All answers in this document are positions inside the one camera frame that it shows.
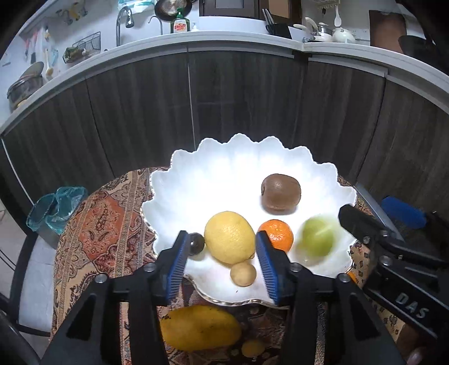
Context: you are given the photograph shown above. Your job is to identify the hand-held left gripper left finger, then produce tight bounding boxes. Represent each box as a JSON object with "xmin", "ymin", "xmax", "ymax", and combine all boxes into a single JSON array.
[{"xmin": 40, "ymin": 230, "xmax": 192, "ymax": 365}]

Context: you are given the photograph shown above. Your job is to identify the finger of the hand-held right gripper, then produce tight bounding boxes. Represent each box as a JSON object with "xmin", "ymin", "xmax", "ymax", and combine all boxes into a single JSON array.
[
  {"xmin": 381, "ymin": 196, "xmax": 449, "ymax": 246},
  {"xmin": 338, "ymin": 204, "xmax": 449, "ymax": 281}
]

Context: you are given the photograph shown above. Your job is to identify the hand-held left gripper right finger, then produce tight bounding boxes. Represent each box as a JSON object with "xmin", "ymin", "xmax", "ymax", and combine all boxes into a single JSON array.
[{"xmin": 255, "ymin": 231, "xmax": 409, "ymax": 365}]

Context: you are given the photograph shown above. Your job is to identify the small tan round fruit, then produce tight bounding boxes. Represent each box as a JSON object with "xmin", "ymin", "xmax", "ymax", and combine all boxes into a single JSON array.
[
  {"xmin": 241, "ymin": 340, "xmax": 266, "ymax": 358},
  {"xmin": 230, "ymin": 262, "xmax": 257, "ymax": 287}
]

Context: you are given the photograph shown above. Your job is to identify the dark purple round fruit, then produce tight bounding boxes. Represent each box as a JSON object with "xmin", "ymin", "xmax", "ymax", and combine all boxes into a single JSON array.
[{"xmin": 189, "ymin": 232, "xmax": 205, "ymax": 255}]

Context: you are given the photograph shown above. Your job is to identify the green apple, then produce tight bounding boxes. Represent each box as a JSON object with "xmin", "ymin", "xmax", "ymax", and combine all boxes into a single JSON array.
[{"xmin": 298, "ymin": 215, "xmax": 335, "ymax": 265}]

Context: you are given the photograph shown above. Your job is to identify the yellow lemon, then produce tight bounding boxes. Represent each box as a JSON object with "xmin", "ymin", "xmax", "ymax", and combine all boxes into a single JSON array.
[{"xmin": 204, "ymin": 211, "xmax": 256, "ymax": 264}]

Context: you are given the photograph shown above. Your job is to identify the brown kiwi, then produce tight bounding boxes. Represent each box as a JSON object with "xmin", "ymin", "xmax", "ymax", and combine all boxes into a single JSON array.
[{"xmin": 260, "ymin": 173, "xmax": 301, "ymax": 212}]

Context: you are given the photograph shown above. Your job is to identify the white scalloped bowl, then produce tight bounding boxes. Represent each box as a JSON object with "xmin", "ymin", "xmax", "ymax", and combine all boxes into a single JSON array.
[{"xmin": 141, "ymin": 133, "xmax": 358, "ymax": 309}]

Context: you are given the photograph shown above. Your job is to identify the person's right hand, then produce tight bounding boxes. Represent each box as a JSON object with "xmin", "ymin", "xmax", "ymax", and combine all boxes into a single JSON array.
[{"xmin": 396, "ymin": 326, "xmax": 433, "ymax": 365}]

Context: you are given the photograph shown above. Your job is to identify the yellow mango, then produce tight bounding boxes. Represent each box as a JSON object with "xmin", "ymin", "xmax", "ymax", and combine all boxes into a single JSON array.
[{"xmin": 159, "ymin": 305, "xmax": 242, "ymax": 352}]

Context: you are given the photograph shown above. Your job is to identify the patterned paisley tablecloth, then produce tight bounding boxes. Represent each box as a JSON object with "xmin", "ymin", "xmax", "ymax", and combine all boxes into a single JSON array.
[{"xmin": 52, "ymin": 166, "xmax": 421, "ymax": 365}]

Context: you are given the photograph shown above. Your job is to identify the bin with teal bag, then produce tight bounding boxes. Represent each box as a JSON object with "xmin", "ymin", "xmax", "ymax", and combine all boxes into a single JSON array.
[
  {"xmin": 45, "ymin": 186, "xmax": 88, "ymax": 236},
  {"xmin": 26, "ymin": 193, "xmax": 57, "ymax": 234}
]

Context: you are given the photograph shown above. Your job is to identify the grey plastic chair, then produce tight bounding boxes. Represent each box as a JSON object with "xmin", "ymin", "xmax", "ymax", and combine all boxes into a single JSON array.
[{"xmin": 0, "ymin": 228, "xmax": 53, "ymax": 365}]

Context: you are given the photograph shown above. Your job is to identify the dark wok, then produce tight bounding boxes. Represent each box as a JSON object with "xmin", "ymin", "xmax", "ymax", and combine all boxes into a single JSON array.
[{"xmin": 398, "ymin": 33, "xmax": 443, "ymax": 69}]

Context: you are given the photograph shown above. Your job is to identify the dark wood base cabinets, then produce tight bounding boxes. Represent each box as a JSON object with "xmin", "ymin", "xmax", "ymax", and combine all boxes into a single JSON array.
[{"xmin": 0, "ymin": 40, "xmax": 449, "ymax": 225}]

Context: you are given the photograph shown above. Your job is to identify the brown cutting board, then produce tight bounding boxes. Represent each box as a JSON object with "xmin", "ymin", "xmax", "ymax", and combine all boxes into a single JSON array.
[{"xmin": 369, "ymin": 10, "xmax": 407, "ymax": 50}]

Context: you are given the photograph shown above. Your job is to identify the white kettles on stove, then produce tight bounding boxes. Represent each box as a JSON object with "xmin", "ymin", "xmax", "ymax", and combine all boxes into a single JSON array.
[{"xmin": 293, "ymin": 17, "xmax": 356, "ymax": 43}]

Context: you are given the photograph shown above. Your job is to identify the black knife block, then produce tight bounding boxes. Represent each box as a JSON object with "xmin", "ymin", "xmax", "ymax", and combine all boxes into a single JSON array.
[{"xmin": 261, "ymin": 9, "xmax": 292, "ymax": 39}]

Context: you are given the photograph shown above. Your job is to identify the white kitchen countertop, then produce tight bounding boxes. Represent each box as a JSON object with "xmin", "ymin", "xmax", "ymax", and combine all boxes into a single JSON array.
[{"xmin": 0, "ymin": 30, "xmax": 449, "ymax": 136}]

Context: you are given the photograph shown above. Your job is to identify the metal pot with lid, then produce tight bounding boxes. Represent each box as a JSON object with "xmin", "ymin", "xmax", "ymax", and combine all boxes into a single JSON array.
[{"xmin": 7, "ymin": 61, "xmax": 45, "ymax": 111}]

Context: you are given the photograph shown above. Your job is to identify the hanging dish brush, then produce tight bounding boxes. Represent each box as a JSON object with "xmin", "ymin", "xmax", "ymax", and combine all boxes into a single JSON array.
[{"xmin": 44, "ymin": 49, "xmax": 58, "ymax": 78}]

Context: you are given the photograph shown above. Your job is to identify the green dish soap bottle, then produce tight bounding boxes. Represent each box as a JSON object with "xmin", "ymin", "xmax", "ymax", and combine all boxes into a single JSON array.
[{"xmin": 171, "ymin": 8, "xmax": 191, "ymax": 34}]

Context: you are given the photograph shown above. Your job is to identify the chrome kitchen faucet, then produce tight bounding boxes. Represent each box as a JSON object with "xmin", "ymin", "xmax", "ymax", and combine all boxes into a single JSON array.
[{"xmin": 116, "ymin": 6, "xmax": 134, "ymax": 46}]

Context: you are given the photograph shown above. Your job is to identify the hanging dark frying pan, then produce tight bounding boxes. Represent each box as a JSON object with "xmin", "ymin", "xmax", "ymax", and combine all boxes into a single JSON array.
[{"xmin": 154, "ymin": 0, "xmax": 193, "ymax": 20}]

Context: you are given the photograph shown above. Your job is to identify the teal white paper pack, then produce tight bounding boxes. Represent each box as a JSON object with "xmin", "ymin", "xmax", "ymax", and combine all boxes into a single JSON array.
[{"xmin": 117, "ymin": 0, "xmax": 157, "ymax": 11}]

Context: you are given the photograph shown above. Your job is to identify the dark brown window frame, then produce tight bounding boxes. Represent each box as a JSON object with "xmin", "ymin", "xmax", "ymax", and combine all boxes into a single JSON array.
[{"xmin": 199, "ymin": 0, "xmax": 302, "ymax": 20}]

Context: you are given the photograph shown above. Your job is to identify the black wire basket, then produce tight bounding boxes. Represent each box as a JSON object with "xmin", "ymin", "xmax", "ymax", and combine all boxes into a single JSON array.
[{"xmin": 63, "ymin": 31, "xmax": 101, "ymax": 64}]

